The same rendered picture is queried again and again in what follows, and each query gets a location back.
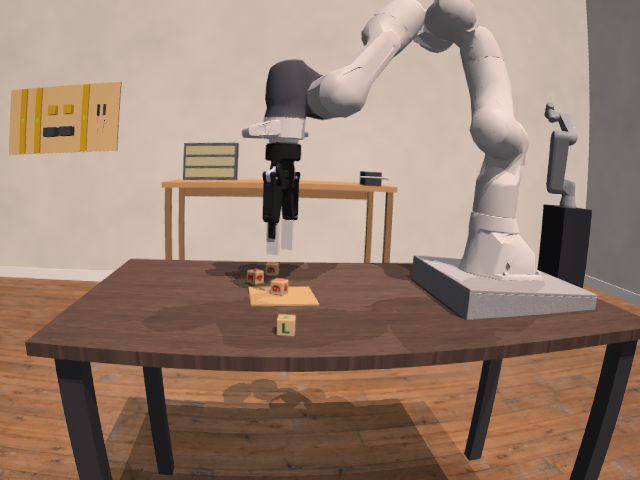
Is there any peach flat mat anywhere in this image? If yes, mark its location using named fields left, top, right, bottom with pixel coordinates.
left=249, top=287, right=319, bottom=306

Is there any tan letter block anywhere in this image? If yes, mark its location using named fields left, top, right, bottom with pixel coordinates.
left=265, top=262, right=279, bottom=276
left=277, top=314, right=296, bottom=337
left=270, top=278, right=288, bottom=296
left=247, top=269, right=264, bottom=285

